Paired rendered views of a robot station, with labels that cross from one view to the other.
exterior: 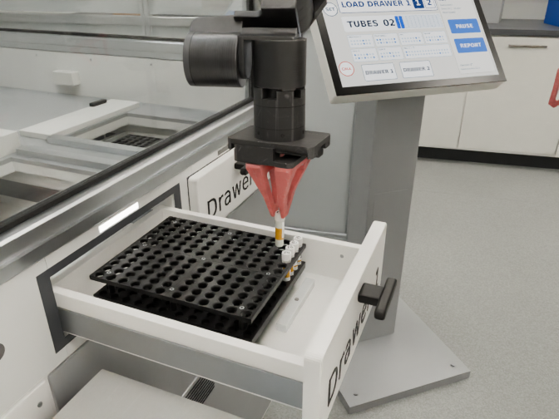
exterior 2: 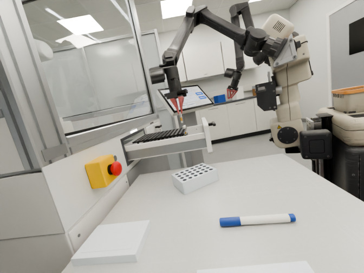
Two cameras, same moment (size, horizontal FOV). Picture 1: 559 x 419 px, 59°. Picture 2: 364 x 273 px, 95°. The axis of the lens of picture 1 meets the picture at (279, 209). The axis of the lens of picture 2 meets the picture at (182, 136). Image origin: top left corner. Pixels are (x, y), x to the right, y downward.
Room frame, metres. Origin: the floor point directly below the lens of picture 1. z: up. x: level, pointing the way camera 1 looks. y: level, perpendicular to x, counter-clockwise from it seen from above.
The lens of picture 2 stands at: (-0.21, 0.22, 1.01)
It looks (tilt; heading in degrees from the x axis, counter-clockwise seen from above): 10 degrees down; 345
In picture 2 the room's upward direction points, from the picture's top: 11 degrees counter-clockwise
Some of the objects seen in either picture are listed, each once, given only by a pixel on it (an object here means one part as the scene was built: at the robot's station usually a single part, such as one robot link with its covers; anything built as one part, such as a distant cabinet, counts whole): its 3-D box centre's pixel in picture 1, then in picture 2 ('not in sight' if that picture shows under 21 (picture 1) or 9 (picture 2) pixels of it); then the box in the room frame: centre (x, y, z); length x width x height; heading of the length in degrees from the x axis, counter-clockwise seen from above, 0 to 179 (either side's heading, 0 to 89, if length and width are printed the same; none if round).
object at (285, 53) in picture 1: (274, 61); (170, 74); (0.54, 0.01, 1.15); 0.07 x 0.06 x 0.07; 81
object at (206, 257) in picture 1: (205, 278); (163, 140); (0.55, 0.10, 0.87); 0.22 x 0.18 x 0.06; 67
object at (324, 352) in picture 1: (351, 312); (206, 131); (0.47, -0.09, 0.87); 0.29 x 0.02 x 0.11; 157
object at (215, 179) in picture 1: (233, 178); (155, 131); (0.89, 0.09, 0.87); 0.29 x 0.02 x 0.11; 157
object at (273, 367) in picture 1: (199, 280); (161, 141); (0.55, 0.11, 0.86); 0.40 x 0.26 x 0.06; 67
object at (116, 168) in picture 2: not in sight; (115, 168); (0.27, 0.29, 0.88); 0.04 x 0.03 x 0.04; 157
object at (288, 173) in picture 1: (274, 178); (176, 104); (0.54, 0.01, 1.02); 0.07 x 0.07 x 0.09; 67
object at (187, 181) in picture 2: not in sight; (194, 177); (0.27, 0.07, 0.78); 0.12 x 0.08 x 0.04; 99
